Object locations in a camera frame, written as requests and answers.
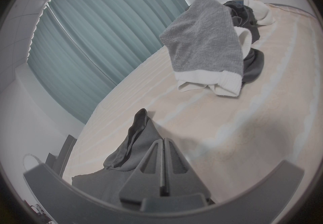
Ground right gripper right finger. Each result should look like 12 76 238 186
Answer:
165 138 211 199

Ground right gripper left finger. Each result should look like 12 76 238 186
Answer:
119 139 165 205

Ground black T-shirt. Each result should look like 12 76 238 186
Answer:
71 108 216 206

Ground bed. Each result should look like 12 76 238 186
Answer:
61 0 323 206

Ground black chest of drawers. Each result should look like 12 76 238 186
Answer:
45 135 77 178

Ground black garment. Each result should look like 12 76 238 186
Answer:
223 1 264 83

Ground blue-green curtain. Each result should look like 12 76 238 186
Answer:
48 0 190 82
26 7 119 124

